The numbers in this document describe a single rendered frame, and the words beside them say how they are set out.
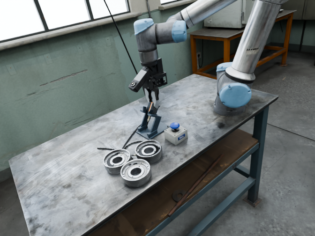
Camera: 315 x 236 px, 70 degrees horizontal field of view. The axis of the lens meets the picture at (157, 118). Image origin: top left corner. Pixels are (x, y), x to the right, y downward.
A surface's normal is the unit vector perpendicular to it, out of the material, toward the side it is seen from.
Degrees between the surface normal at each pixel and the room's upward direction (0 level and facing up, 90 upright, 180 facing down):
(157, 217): 0
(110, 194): 0
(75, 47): 90
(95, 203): 0
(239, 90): 97
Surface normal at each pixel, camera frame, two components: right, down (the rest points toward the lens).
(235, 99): -0.18, 0.63
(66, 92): 0.61, 0.33
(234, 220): -0.15, -0.84
